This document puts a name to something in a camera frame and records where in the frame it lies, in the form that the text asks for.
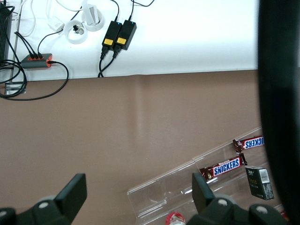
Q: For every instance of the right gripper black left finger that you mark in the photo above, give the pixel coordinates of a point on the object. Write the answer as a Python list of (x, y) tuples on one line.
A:
[(70, 194)]

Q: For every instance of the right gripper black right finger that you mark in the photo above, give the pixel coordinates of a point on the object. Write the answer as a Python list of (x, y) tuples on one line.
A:
[(201, 189)]

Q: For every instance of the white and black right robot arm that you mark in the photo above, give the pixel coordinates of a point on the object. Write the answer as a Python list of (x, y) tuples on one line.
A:
[(281, 93)]

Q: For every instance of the Snickers chocolate bar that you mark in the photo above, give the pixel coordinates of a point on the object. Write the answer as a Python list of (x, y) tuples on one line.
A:
[(252, 143), (226, 165)]

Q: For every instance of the clear acrylic stepped stand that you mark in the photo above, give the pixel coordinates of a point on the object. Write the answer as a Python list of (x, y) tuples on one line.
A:
[(164, 187)]

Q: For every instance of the red can with white lid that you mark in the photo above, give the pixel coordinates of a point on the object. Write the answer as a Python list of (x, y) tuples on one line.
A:
[(175, 220)]

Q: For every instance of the small black carton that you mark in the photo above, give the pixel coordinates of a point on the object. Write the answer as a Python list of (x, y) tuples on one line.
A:
[(257, 185)]

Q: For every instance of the brown table cloth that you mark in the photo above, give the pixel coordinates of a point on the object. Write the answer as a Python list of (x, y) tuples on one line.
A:
[(93, 140)]

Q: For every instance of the grey and orange USB hub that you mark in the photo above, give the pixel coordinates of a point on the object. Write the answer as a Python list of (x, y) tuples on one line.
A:
[(35, 63)]

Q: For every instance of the small metal clip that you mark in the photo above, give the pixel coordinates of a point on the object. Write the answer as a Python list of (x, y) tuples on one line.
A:
[(78, 30)]

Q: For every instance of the black power adapter yellow label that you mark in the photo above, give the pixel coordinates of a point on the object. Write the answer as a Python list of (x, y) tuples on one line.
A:
[(125, 35), (111, 32)]

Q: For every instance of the small white adapter box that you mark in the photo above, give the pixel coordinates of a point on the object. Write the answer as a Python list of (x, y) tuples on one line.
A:
[(56, 24)]

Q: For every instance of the black ribbed device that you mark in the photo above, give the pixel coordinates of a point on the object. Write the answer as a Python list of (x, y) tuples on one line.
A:
[(3, 35)]

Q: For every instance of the metal bracket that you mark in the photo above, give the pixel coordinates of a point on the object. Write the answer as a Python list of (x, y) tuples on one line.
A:
[(11, 88)]

